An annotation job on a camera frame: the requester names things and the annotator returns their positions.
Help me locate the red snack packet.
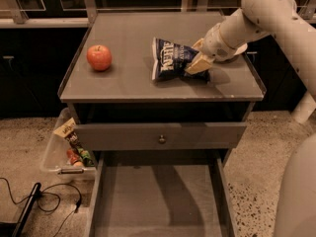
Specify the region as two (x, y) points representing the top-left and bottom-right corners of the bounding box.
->
(66, 149), (83, 167)

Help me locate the white bowl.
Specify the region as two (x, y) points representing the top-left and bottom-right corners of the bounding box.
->
(224, 43), (248, 62)

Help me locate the red apple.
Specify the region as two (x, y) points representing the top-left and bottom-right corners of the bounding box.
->
(86, 44), (112, 71)

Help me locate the clear plastic bin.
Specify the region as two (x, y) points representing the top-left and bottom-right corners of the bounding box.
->
(40, 108), (96, 181)

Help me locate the round metal drawer knob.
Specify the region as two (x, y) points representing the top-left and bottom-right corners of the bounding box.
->
(158, 135), (166, 144)

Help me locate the grey top drawer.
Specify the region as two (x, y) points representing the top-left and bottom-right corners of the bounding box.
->
(75, 122), (246, 151)

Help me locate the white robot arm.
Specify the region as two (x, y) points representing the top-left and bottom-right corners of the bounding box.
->
(186, 0), (316, 237)

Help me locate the grey drawer cabinet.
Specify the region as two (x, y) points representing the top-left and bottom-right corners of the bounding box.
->
(56, 11), (267, 170)

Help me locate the blue Kettle chip bag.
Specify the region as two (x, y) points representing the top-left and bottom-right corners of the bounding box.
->
(152, 38), (210, 82)

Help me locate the tan snack packet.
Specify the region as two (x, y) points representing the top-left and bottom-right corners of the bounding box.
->
(53, 118), (76, 138)

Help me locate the metal railing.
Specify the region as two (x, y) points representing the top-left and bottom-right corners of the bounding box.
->
(0, 0), (316, 30)

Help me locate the green snack packet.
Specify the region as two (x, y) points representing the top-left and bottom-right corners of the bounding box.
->
(65, 134), (94, 167)

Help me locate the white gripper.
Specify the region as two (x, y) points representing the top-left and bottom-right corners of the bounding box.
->
(185, 24), (236, 75)

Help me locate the open grey middle drawer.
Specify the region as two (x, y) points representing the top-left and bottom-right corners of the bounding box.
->
(84, 150), (238, 237)

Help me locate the black flat device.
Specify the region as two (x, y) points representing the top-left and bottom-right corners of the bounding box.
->
(0, 183), (41, 237)

